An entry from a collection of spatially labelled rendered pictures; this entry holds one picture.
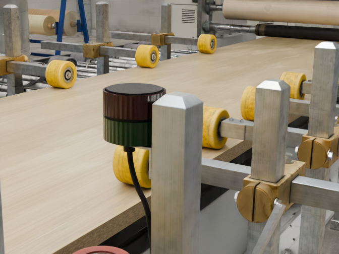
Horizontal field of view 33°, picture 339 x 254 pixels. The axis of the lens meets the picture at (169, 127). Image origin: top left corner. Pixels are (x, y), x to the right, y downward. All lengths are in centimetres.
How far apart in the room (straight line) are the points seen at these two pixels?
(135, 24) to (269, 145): 1048
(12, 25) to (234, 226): 98
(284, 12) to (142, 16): 806
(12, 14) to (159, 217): 139
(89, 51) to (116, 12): 925
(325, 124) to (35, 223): 49
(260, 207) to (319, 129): 28
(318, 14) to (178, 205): 264
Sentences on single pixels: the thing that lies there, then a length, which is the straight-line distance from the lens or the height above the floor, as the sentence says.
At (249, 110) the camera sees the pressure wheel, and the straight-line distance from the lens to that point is 133.
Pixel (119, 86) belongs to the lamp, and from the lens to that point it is 56.
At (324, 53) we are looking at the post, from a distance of 97.
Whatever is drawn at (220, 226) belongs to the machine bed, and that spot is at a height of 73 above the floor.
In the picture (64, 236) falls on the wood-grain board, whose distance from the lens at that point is 77.
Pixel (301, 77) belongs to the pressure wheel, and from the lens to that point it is 157.
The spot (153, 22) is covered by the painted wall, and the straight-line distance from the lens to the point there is 1098.
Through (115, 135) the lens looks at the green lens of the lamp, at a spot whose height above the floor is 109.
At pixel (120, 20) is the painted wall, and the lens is 1138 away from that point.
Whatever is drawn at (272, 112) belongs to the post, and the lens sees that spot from 74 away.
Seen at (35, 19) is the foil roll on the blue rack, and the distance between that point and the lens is 770.
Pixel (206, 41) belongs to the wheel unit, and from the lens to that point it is 247.
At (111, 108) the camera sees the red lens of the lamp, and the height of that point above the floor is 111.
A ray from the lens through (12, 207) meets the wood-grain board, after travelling 87.
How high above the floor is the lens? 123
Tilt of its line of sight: 15 degrees down
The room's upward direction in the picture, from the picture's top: 1 degrees clockwise
